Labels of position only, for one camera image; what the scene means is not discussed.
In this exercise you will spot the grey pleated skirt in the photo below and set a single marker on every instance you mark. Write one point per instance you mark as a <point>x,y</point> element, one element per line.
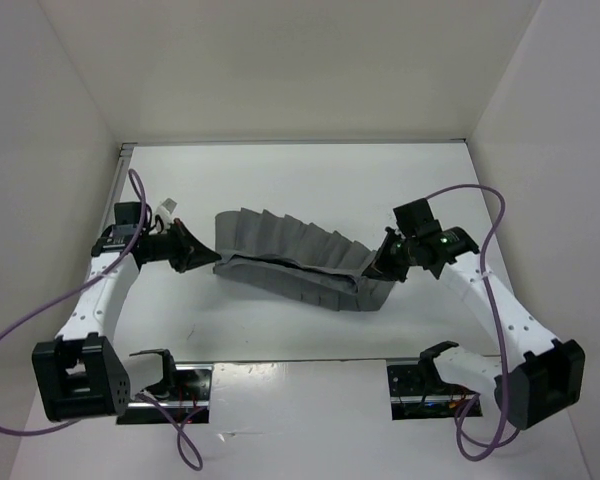
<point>296,260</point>

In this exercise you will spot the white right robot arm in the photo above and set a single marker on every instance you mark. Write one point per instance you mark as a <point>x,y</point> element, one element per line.
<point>536,375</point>

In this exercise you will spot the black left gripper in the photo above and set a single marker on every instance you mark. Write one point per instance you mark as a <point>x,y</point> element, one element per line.
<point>191,253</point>

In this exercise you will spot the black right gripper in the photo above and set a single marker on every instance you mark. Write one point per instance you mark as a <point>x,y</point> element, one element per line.
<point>381,268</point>

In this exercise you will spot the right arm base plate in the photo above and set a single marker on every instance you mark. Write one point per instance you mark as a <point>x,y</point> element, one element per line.
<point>412,399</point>

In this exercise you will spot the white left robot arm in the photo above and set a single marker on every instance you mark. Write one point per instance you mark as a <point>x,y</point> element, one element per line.
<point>79,374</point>

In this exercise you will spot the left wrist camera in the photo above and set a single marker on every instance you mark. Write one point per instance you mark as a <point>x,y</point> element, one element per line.
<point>165,211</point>

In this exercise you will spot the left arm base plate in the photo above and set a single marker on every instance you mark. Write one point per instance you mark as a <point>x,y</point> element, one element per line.
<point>187,399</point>

